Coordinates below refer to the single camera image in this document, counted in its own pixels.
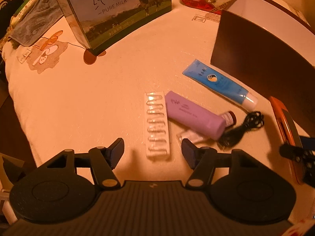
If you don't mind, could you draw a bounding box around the orange black utility knife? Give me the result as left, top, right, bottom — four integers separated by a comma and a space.
269, 96, 304, 185

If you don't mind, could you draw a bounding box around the small brown medicine bottle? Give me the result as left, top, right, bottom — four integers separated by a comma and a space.
220, 111, 236, 128

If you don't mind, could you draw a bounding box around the purple lotion tube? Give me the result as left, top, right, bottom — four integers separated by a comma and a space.
165, 91, 226, 140

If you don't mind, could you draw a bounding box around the black cable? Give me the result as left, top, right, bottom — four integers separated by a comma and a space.
217, 111, 265, 150

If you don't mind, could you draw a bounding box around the blue hand cream tube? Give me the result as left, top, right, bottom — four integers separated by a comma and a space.
183, 60, 258, 111

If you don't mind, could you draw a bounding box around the clear small sachet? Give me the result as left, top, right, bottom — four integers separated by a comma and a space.
177, 129, 209, 144

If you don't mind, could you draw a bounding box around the brown storage box white inside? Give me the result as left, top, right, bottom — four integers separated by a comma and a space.
210, 0, 314, 136

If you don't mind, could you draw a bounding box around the pure milk carton box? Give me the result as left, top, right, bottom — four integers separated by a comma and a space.
57, 0, 172, 55

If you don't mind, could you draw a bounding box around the grey blue folded cloth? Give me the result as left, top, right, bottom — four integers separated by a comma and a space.
10, 0, 63, 46

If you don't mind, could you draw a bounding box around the black handbag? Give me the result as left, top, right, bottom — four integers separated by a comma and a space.
0, 0, 23, 39

